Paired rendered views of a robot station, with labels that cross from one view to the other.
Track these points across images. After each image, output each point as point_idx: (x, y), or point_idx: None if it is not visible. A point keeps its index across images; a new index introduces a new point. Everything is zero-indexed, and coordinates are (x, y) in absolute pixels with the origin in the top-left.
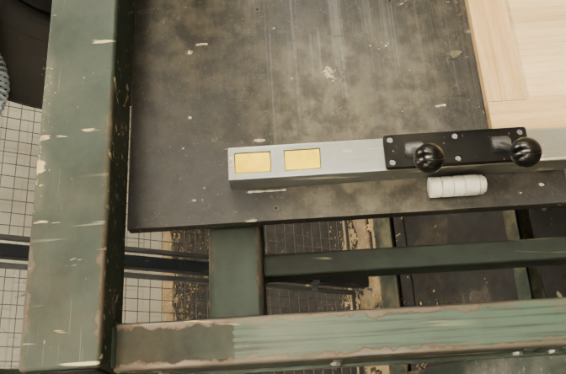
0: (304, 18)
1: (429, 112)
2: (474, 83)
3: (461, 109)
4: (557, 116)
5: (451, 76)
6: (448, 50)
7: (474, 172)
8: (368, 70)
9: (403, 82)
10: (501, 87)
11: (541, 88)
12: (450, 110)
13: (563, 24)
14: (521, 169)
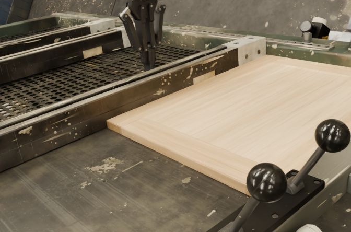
0: (30, 229)
1: (208, 222)
2: (220, 186)
3: (230, 205)
4: (300, 163)
5: (198, 193)
6: (179, 181)
7: (295, 231)
8: (124, 228)
9: (163, 218)
10: (243, 171)
11: (269, 159)
12: (222, 211)
13: (239, 128)
14: (324, 207)
